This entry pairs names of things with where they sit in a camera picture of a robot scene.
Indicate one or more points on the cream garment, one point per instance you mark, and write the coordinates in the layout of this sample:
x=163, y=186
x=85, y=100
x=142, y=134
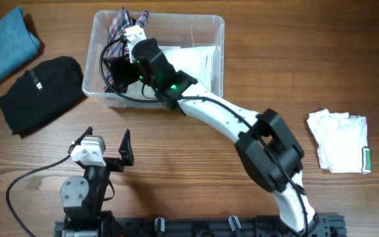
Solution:
x=195, y=61

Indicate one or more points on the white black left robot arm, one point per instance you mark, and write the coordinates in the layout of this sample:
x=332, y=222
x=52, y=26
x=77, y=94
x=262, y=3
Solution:
x=83, y=196

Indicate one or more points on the red plaid shirt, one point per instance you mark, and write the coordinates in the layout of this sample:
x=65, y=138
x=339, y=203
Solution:
x=116, y=30

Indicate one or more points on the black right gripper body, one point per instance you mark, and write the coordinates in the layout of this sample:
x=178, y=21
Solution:
x=131, y=71

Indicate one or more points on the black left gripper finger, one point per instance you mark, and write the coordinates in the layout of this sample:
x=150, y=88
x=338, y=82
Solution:
x=88, y=132
x=125, y=149

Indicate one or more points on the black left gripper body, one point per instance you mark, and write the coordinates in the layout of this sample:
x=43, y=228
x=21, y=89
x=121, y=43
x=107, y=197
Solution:
x=114, y=164

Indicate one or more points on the blue garment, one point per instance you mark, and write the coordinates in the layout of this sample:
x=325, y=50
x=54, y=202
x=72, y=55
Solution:
x=17, y=44

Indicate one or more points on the white garment with green tag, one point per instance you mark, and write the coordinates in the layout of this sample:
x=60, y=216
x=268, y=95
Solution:
x=342, y=141

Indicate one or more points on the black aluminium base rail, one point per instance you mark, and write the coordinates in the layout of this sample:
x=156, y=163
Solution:
x=327, y=224

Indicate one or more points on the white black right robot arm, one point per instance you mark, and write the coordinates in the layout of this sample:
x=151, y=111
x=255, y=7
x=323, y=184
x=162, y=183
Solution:
x=270, y=154

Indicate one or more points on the black garment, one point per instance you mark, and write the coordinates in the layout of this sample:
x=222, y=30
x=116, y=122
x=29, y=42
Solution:
x=42, y=94

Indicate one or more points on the clear plastic storage container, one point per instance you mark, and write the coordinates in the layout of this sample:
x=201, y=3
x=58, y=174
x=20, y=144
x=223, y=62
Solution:
x=182, y=30

